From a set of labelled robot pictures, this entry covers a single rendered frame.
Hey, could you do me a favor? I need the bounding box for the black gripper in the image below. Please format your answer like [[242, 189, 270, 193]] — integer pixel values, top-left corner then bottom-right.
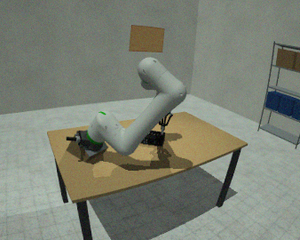
[[159, 112, 173, 135]]

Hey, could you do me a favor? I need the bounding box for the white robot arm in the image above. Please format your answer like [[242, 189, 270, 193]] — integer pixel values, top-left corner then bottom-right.
[[67, 58, 186, 156]]

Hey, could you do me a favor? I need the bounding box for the black lighting desk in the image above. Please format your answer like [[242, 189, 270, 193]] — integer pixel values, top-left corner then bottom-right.
[[141, 131, 165, 147]]

